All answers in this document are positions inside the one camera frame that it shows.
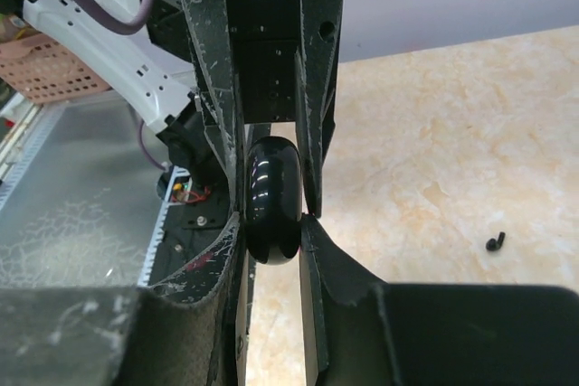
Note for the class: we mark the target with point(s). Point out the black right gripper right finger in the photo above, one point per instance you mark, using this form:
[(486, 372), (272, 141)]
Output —
[(361, 330)]

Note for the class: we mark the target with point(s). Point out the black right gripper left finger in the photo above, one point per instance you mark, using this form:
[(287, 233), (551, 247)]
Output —
[(173, 333)]

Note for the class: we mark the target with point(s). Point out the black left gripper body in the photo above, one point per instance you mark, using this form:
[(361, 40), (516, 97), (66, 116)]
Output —
[(265, 36)]

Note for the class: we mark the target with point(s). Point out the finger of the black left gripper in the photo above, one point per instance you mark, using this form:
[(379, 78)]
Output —
[(316, 58), (208, 25)]

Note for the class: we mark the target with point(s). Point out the black earbud charging case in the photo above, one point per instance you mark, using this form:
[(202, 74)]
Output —
[(273, 198)]

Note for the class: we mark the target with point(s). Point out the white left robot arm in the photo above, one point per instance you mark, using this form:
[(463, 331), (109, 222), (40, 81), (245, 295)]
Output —
[(198, 72)]

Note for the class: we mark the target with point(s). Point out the pink plastic basket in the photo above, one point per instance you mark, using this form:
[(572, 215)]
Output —
[(44, 71)]

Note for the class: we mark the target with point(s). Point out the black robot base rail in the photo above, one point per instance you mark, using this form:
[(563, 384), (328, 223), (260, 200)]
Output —
[(191, 226)]

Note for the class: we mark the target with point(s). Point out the white cable duct strip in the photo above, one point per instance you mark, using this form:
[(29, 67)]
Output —
[(158, 231)]

